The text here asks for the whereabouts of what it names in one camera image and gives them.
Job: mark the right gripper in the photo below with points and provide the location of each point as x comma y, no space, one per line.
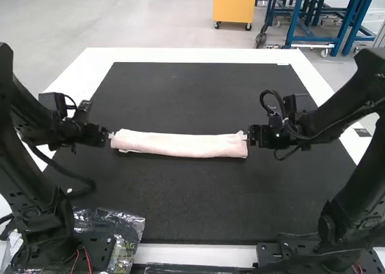
266,137

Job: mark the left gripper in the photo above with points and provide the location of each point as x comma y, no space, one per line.
91,135

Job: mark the pale towel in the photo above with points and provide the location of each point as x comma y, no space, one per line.
180,144

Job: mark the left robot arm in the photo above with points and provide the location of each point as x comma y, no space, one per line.
18,165

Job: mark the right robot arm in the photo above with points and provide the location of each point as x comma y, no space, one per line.
361,90

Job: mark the black mat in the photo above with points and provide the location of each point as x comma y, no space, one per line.
192,195

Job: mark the silver foil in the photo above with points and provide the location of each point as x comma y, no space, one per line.
120,226

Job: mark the small black label card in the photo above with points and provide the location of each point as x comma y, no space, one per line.
362,132

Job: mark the dark base panel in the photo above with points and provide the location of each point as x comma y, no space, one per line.
270,259

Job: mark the yellow wheeled cabinet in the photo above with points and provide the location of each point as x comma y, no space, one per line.
234,3

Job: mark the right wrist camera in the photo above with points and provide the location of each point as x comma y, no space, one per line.
276,119

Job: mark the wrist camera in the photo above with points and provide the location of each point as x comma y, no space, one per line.
84,110
276,119

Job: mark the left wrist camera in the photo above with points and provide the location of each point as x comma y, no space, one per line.
84,110

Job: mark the blue metal frame trolley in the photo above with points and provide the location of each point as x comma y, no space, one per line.
346,21

